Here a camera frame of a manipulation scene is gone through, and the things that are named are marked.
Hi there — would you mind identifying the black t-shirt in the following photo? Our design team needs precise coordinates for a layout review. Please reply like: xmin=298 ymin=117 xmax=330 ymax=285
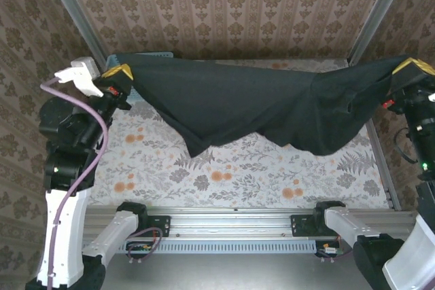
xmin=114 ymin=51 xmax=414 ymax=159

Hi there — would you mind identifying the blue plastic basket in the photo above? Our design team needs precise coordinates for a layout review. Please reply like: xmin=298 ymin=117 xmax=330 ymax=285
xmin=105 ymin=51 xmax=174 ymax=104

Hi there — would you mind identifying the small connector board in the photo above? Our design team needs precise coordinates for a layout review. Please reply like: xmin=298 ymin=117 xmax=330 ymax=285
xmin=315 ymin=240 xmax=345 ymax=259
xmin=126 ymin=240 xmax=154 ymax=259

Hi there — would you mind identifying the floral tablecloth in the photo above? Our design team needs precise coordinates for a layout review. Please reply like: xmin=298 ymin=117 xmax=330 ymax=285
xmin=84 ymin=58 xmax=392 ymax=209

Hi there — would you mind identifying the grey metal panel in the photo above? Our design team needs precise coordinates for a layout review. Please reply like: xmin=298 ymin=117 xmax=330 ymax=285
xmin=101 ymin=252 xmax=385 ymax=290

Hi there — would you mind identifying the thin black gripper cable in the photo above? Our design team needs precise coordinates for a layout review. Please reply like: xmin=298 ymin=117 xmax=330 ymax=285
xmin=393 ymin=126 xmax=419 ymax=165

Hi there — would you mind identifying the aluminium table side rail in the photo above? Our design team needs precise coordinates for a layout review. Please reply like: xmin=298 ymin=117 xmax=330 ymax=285
xmin=365 ymin=118 xmax=402 ymax=211

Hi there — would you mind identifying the aluminium frame post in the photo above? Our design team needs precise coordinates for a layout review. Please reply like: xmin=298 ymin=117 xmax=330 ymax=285
xmin=39 ymin=0 xmax=108 ymax=67
xmin=347 ymin=0 xmax=414 ymax=67

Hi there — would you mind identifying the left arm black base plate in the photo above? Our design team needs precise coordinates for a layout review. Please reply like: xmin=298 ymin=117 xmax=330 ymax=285
xmin=144 ymin=215 xmax=171 ymax=238

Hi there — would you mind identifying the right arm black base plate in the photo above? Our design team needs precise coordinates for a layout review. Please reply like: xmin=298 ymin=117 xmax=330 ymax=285
xmin=290 ymin=214 xmax=327 ymax=238

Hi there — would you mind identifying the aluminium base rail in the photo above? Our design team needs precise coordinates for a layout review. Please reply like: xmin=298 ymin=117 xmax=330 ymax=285
xmin=83 ymin=205 xmax=417 ymax=238

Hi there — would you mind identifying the grey slotted cable duct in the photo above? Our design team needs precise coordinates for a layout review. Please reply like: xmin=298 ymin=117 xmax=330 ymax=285
xmin=115 ymin=239 xmax=319 ymax=254

